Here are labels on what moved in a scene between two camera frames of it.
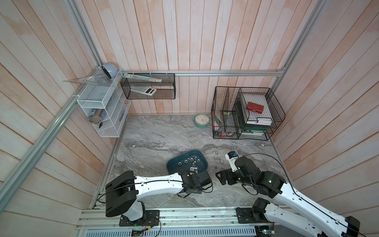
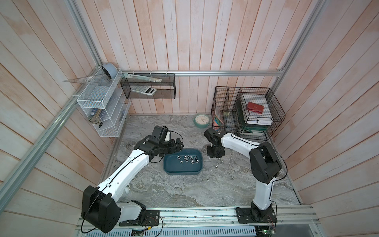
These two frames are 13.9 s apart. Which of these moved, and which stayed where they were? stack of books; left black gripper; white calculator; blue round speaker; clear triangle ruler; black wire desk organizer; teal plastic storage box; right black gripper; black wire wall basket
Moved: right black gripper; teal plastic storage box; left black gripper
Stayed: black wire desk organizer; clear triangle ruler; black wire wall basket; blue round speaker; white calculator; stack of books
